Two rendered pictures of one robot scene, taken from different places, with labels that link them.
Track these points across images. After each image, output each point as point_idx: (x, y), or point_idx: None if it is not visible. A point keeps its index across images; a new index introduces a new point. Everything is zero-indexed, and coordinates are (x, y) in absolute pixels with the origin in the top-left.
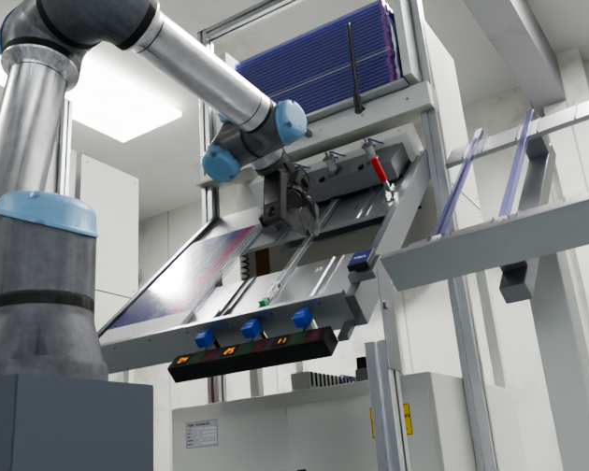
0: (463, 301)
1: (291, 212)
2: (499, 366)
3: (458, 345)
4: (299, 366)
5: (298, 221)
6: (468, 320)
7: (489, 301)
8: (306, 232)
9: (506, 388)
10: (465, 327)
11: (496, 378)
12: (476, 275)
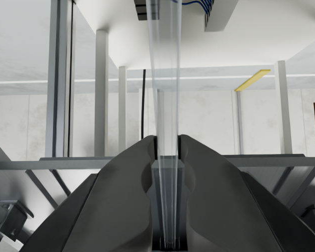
0: (51, 71)
1: (206, 249)
2: (120, 81)
3: (65, 25)
4: (284, 99)
5: (193, 187)
6: (49, 50)
7: (119, 126)
8: (180, 146)
9: (118, 67)
10: (55, 43)
11: (123, 74)
12: (125, 147)
